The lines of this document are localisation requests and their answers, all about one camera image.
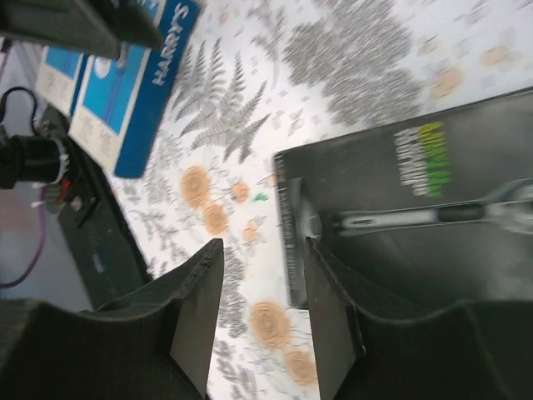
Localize floral tablecloth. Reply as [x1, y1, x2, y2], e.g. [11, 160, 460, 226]
[112, 1, 532, 399]

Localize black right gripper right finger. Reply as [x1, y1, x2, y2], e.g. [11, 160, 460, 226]
[304, 238, 532, 399]

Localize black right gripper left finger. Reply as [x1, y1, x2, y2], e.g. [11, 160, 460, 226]
[1, 239, 224, 399]

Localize blue Harry's razor box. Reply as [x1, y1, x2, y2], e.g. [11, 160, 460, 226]
[69, 1, 199, 178]

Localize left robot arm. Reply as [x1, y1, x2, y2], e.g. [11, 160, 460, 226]
[1, 0, 162, 60]

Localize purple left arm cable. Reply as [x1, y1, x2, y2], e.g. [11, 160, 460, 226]
[0, 182, 47, 289]

